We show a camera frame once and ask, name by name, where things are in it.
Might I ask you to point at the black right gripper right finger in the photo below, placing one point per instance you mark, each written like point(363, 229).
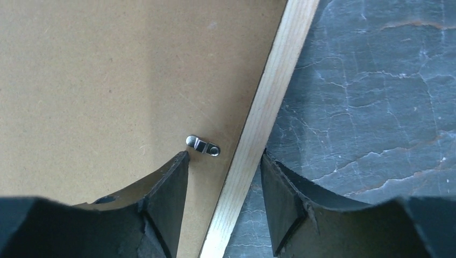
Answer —
point(307, 220)

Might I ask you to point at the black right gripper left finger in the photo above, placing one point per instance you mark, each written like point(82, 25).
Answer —
point(141, 220)

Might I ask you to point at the small metal turn clip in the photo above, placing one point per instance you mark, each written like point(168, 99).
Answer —
point(202, 146)

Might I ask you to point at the brown frame backing board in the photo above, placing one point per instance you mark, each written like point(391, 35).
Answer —
point(98, 94)

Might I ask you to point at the light wooden picture frame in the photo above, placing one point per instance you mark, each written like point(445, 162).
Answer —
point(287, 45)

